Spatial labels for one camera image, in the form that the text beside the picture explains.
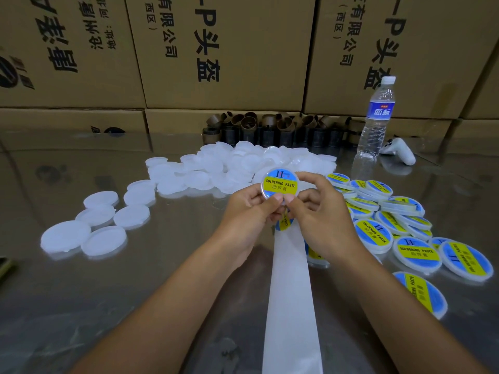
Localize person's left hand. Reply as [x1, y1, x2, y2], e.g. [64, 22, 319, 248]
[214, 183, 286, 267]

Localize person's right hand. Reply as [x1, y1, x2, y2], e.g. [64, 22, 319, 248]
[287, 172, 369, 267]

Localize pile of white plastic lids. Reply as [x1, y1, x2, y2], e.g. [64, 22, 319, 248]
[41, 141, 338, 260]

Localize sticker roll with backing strip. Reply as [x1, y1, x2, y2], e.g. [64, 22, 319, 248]
[262, 214, 324, 374]

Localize person's right forearm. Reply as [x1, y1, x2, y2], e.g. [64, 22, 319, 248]
[343, 244, 488, 374]

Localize person's left forearm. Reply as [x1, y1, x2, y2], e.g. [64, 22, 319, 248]
[70, 239, 239, 374]

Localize row of dark cardboard tubes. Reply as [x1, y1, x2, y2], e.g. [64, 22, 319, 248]
[201, 113, 363, 149]

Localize white handheld controller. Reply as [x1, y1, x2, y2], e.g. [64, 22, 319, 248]
[380, 137, 417, 167]

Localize clear plastic water bottle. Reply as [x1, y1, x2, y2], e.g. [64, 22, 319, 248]
[356, 76, 397, 161]

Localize stack of brown cardboard boxes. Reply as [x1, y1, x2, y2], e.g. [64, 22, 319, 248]
[0, 0, 499, 141]

